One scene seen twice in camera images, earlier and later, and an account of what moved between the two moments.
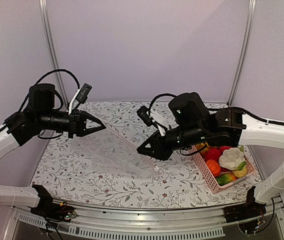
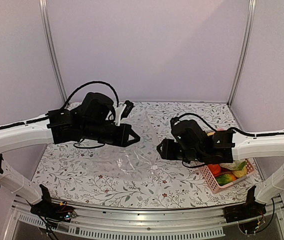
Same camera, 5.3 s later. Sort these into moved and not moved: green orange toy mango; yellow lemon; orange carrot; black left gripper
Moved: black left gripper
Not moved: green orange toy mango; orange carrot; yellow lemon
